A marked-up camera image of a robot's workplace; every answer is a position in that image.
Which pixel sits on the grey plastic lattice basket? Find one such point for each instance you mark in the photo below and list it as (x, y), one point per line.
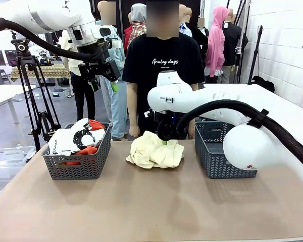
(212, 156)
(75, 169)

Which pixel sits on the background person in black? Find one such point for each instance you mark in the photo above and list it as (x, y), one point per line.
(200, 40)

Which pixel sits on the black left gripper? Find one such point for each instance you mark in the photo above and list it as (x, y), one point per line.
(96, 54)

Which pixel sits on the black bag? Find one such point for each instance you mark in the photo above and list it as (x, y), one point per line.
(263, 83)

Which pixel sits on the white t-shirt with black print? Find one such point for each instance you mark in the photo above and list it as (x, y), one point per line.
(65, 141)

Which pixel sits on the cream yellow garment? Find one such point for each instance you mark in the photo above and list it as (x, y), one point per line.
(154, 153)

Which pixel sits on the black metal stand pole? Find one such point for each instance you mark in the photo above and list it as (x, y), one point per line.
(242, 15)

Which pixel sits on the small white table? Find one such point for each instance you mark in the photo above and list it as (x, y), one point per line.
(5, 94)

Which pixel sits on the mannequin in pink hoodie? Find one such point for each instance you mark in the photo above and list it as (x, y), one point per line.
(217, 45)

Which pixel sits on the person right forearm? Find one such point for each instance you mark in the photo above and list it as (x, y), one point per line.
(132, 108)

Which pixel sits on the mannequin in grey hood plaid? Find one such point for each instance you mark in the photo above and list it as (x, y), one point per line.
(137, 22)

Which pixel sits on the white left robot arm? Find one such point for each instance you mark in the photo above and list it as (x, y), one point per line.
(53, 10)

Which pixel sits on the table with patterned cloth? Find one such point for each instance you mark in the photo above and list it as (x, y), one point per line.
(48, 71)

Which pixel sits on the clear plastic storage box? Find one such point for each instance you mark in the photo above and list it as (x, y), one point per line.
(7, 166)

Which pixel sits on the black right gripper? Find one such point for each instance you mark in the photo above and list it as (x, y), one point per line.
(166, 116)

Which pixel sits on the person left forearm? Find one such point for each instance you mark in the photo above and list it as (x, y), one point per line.
(192, 122)

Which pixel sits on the mannequin in teal fleece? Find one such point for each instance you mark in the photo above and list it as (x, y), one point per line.
(118, 106)

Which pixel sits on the orange t-shirt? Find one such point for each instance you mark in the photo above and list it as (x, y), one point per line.
(87, 150)

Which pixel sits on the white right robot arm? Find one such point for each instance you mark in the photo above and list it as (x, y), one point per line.
(247, 148)

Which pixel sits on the clear storage bin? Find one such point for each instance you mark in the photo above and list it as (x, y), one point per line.
(58, 93)

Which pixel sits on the mannequin in blue shirt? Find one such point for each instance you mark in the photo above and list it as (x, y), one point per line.
(185, 27)

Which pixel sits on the thin black light stand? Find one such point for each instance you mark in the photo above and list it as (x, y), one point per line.
(255, 55)

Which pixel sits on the black camera tripod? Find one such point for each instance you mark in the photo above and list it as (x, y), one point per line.
(24, 58)

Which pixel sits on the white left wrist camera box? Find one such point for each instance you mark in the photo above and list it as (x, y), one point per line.
(104, 31)

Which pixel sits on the grey stool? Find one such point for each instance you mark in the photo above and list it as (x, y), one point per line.
(0, 75)

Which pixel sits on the mannequin in beige jacket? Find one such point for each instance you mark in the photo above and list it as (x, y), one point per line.
(83, 95)

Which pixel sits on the person right hand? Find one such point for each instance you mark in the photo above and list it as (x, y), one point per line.
(134, 131)

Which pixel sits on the mannequin in black shirt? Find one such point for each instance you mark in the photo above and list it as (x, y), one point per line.
(232, 43)

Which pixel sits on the person left hand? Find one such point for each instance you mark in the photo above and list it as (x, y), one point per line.
(192, 132)

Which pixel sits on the person in black t-shirt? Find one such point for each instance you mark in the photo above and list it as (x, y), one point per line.
(164, 50)

